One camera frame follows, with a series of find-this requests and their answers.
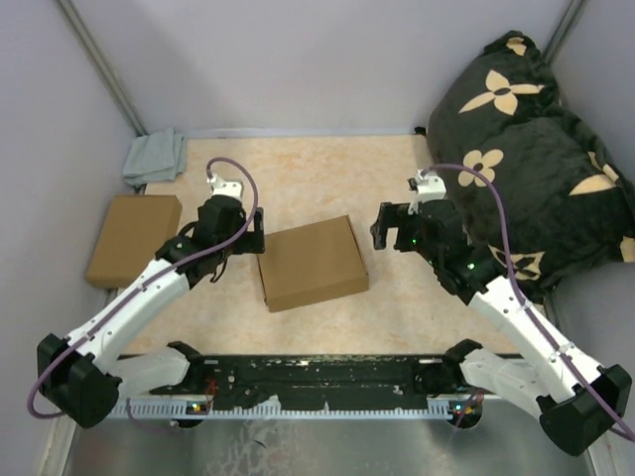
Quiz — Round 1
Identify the left aluminium corner post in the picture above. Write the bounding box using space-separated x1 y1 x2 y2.
54 0 148 137

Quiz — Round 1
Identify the folded brown cardboard box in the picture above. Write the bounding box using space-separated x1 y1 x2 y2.
85 194 183 290

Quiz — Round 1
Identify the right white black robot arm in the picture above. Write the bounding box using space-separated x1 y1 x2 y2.
370 199 632 456

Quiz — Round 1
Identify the grey folded cloth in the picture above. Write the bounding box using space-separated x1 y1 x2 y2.
122 128 187 186

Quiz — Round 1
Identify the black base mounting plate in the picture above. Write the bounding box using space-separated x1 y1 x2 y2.
148 346 502 427

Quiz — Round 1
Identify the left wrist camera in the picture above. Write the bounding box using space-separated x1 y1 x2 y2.
207 173 244 201

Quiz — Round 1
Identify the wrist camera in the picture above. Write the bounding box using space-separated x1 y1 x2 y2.
207 173 244 201
408 170 446 214

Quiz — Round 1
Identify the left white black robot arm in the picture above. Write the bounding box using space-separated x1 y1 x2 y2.
27 194 265 428

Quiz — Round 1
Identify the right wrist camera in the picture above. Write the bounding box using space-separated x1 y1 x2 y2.
408 170 446 214

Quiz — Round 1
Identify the right aluminium corner post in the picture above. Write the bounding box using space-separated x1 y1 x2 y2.
543 0 588 64

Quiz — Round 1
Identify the black floral plush pillow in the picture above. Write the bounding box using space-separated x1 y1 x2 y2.
427 31 634 300

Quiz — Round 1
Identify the aluminium corner post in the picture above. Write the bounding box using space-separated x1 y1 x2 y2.
54 0 148 137
543 0 588 64

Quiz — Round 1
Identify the aluminium frame rail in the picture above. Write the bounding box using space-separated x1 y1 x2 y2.
44 359 609 476

